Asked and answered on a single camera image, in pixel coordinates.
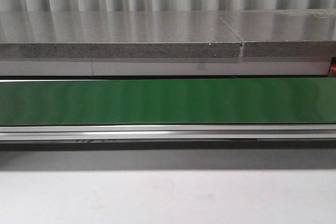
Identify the grey stone slab left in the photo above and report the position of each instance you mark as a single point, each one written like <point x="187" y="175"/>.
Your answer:
<point x="116" y="35"/>

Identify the green conveyor belt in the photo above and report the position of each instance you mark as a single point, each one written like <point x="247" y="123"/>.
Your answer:
<point x="121" y="110"/>

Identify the red plastic tray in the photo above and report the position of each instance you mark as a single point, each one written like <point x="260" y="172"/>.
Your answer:
<point x="332" y="72"/>

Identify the grey stone slab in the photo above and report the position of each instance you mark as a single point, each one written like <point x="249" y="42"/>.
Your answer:
<point x="116" y="35"/>
<point x="269" y="35"/>

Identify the grey stone slab right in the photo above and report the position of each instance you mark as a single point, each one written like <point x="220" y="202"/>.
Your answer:
<point x="269" y="35"/>

